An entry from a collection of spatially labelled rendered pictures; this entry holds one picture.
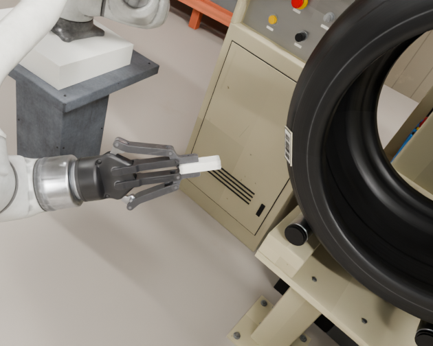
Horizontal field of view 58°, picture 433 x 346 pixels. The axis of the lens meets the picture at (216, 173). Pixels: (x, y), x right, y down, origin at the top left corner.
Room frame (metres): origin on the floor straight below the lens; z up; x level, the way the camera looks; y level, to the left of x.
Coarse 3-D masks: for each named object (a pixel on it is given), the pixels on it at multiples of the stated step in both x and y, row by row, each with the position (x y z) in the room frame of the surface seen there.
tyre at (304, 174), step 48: (384, 0) 0.56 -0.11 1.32; (432, 0) 0.53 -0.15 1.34; (336, 48) 0.56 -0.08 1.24; (384, 48) 0.53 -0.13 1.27; (336, 96) 0.54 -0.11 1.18; (336, 144) 0.76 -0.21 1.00; (336, 192) 0.66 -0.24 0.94; (384, 192) 0.73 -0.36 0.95; (336, 240) 0.49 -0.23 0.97; (384, 240) 0.63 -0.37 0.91; (432, 240) 0.66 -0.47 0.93; (384, 288) 0.45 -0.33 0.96; (432, 288) 0.53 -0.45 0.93
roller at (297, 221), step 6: (300, 216) 0.58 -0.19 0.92; (294, 222) 0.56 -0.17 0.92; (300, 222) 0.56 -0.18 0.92; (306, 222) 0.56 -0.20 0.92; (288, 228) 0.55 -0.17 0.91; (294, 228) 0.54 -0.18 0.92; (300, 228) 0.54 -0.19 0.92; (306, 228) 0.55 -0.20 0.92; (288, 234) 0.54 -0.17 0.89; (294, 234) 0.54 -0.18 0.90; (300, 234) 0.54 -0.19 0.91; (306, 234) 0.54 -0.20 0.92; (288, 240) 0.54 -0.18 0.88; (294, 240) 0.54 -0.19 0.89; (300, 240) 0.53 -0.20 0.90; (306, 240) 0.54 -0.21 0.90
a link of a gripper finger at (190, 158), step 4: (168, 148) 0.50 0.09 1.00; (172, 148) 0.50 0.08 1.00; (176, 152) 0.51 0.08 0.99; (176, 156) 0.50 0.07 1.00; (180, 156) 0.51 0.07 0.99; (184, 156) 0.51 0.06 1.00; (188, 156) 0.51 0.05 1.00; (192, 156) 0.51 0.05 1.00; (196, 156) 0.51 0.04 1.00; (180, 160) 0.50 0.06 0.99; (184, 160) 0.50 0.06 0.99; (188, 160) 0.50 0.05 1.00; (192, 160) 0.51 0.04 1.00; (196, 160) 0.51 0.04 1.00; (180, 164) 0.50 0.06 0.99
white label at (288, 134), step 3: (285, 126) 0.59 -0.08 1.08; (285, 129) 0.59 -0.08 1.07; (288, 129) 0.58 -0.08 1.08; (285, 132) 0.59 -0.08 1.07; (288, 132) 0.58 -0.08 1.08; (291, 132) 0.56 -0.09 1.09; (285, 135) 0.59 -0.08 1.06; (288, 135) 0.57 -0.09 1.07; (291, 135) 0.56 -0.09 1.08; (285, 138) 0.59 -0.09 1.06; (288, 138) 0.57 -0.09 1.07; (291, 138) 0.56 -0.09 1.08; (285, 141) 0.59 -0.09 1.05; (288, 141) 0.57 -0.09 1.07; (291, 141) 0.56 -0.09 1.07; (285, 144) 0.59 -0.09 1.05; (288, 144) 0.57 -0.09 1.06; (291, 144) 0.56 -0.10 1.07; (285, 147) 0.58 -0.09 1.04; (288, 147) 0.57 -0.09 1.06; (291, 147) 0.56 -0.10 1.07; (285, 150) 0.58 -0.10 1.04; (288, 150) 0.57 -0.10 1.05; (291, 150) 0.56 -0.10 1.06; (285, 153) 0.58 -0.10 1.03; (288, 153) 0.57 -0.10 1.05; (291, 153) 0.56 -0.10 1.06; (285, 156) 0.58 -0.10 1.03; (288, 156) 0.57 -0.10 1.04; (291, 156) 0.56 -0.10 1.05; (288, 159) 0.56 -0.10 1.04; (291, 159) 0.55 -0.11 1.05; (288, 162) 0.56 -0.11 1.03; (291, 162) 0.55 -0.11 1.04; (291, 165) 0.55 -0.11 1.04
